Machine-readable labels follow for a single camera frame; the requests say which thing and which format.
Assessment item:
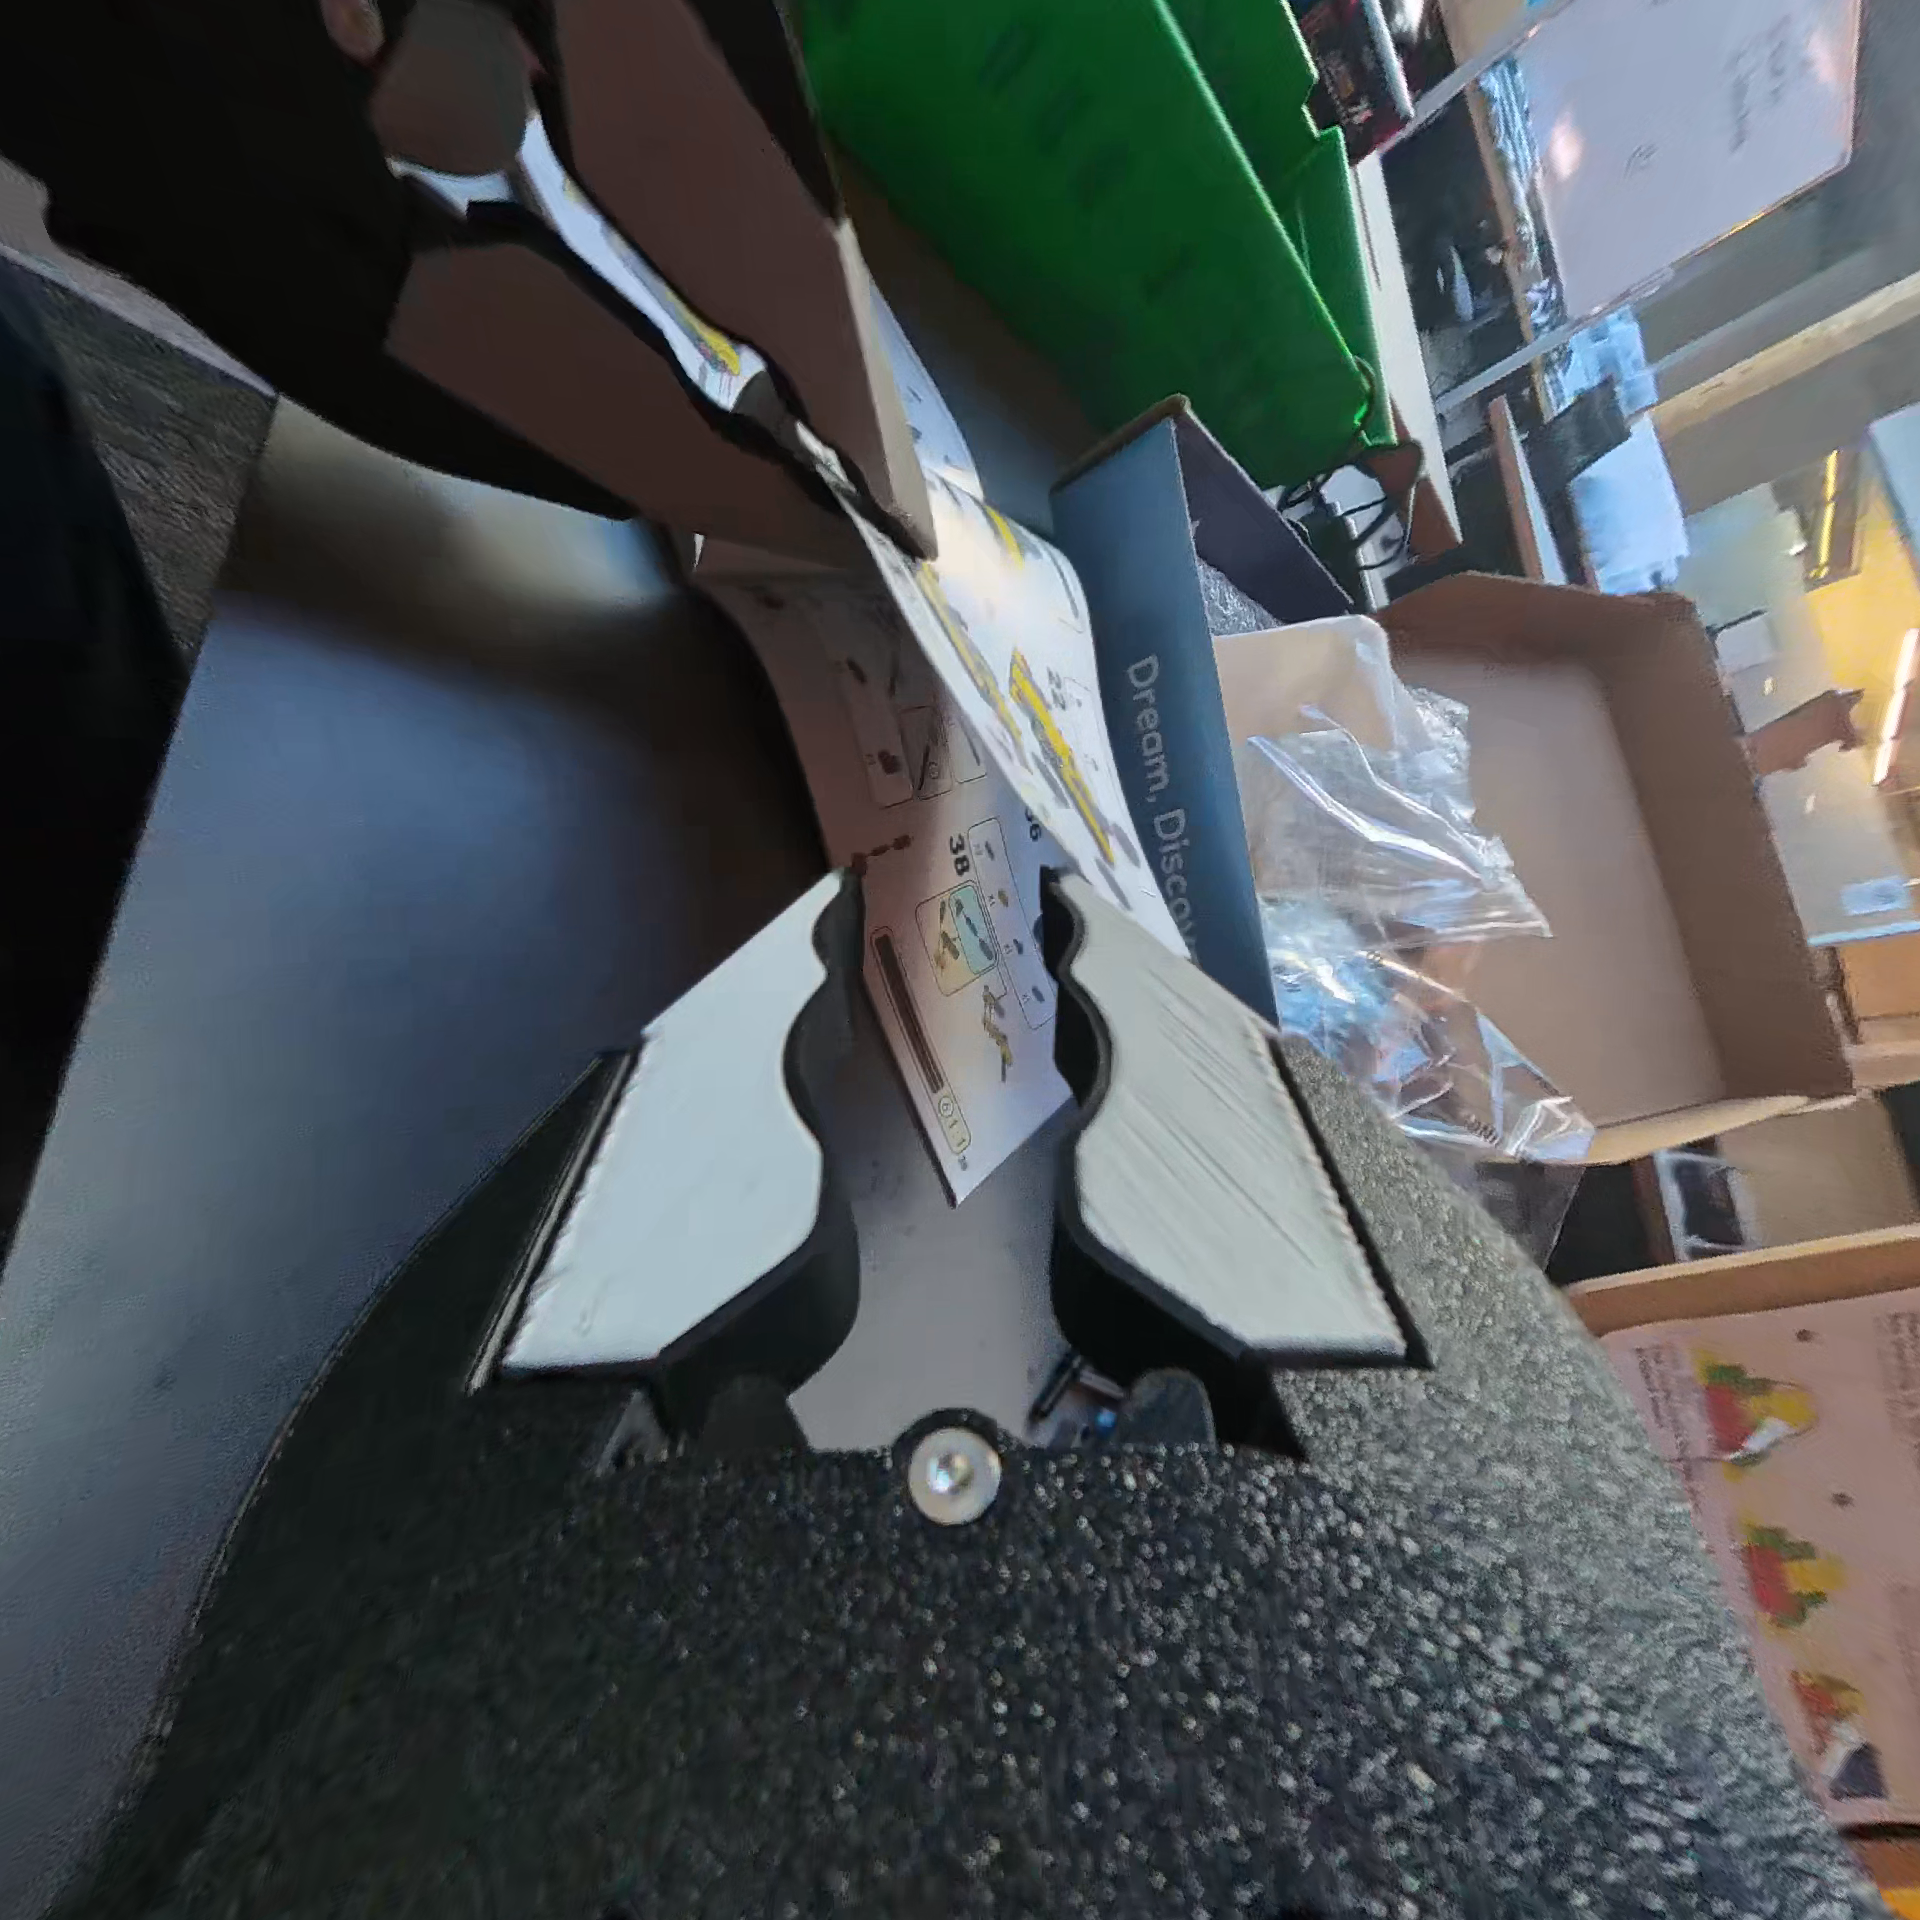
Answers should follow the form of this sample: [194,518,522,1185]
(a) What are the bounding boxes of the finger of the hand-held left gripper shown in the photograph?
[381,232,860,577]
[554,0,943,560]

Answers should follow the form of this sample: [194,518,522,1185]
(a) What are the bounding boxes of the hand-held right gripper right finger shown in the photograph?
[1045,878,1416,1366]

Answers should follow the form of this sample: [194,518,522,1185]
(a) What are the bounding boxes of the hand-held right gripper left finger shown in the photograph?
[496,878,860,1382]

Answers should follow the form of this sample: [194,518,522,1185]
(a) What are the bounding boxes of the instruction booklet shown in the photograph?
[408,122,1194,1210]

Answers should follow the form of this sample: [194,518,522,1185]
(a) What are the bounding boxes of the grey desk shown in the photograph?
[0,390,1321,1802]

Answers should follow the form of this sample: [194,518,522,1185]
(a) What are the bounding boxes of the dark chair armrest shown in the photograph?
[0,254,279,667]

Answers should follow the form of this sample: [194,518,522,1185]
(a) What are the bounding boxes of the green bin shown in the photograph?
[785,0,1402,501]

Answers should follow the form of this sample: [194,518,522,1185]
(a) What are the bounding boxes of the clear plastic bags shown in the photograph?
[1213,612,1599,1178]

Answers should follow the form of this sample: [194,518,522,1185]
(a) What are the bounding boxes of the blue cardboard box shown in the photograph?
[1047,400,1857,1268]

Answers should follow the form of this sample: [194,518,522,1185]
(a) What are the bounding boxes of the document stand with paper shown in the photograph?
[1570,1226,1920,1876]

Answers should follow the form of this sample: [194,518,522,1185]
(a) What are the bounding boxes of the whiteboard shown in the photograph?
[1511,0,1867,293]

